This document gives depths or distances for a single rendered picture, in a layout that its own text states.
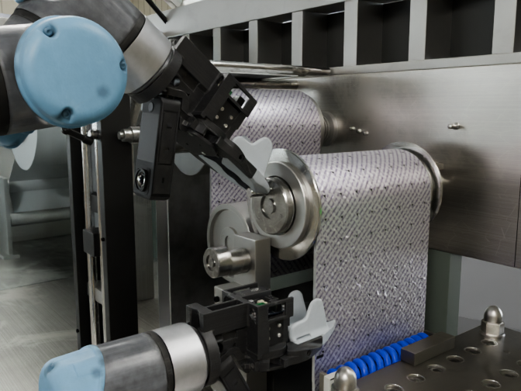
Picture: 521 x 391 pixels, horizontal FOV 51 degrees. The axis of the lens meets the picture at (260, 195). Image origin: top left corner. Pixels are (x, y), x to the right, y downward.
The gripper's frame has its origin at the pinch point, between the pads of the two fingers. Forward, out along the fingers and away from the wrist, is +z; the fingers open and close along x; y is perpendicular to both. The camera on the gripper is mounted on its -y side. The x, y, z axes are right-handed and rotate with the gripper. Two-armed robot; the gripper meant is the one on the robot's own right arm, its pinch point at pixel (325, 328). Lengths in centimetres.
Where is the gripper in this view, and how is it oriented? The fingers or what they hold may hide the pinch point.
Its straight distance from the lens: 74.5
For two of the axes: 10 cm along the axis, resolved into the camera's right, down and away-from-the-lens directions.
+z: 7.9, -1.0, 6.1
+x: -6.2, -1.2, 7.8
